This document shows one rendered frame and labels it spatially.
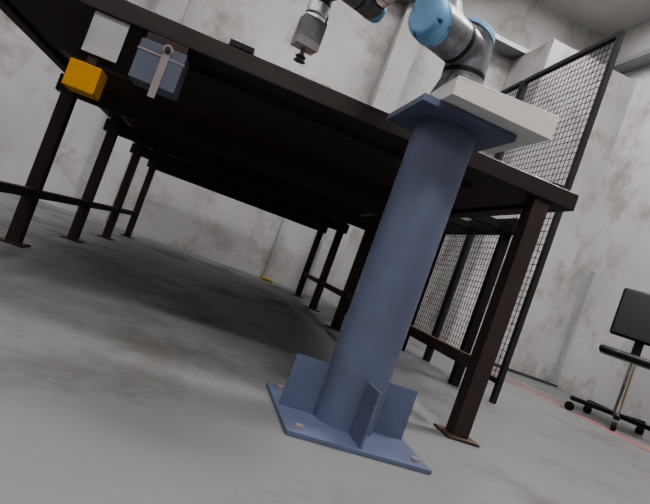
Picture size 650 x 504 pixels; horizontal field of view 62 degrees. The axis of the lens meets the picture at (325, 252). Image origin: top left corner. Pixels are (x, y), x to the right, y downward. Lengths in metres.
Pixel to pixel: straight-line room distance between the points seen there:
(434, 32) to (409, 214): 0.45
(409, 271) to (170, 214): 5.56
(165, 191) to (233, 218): 0.87
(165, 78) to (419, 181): 0.79
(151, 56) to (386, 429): 1.24
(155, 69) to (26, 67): 5.58
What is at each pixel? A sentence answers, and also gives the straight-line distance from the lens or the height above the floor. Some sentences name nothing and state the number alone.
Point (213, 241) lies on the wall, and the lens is 6.78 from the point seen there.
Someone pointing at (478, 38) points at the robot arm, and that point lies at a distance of 1.56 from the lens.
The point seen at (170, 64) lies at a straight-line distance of 1.71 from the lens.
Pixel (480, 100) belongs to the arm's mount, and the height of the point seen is 0.88.
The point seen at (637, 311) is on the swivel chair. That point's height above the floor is 0.91.
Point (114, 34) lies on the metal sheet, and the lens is 1.78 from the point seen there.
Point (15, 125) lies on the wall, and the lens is 7.16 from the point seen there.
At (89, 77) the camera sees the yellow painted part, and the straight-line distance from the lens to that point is 1.73.
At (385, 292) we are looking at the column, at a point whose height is 0.38.
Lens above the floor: 0.38
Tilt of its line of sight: 2 degrees up
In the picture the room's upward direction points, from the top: 20 degrees clockwise
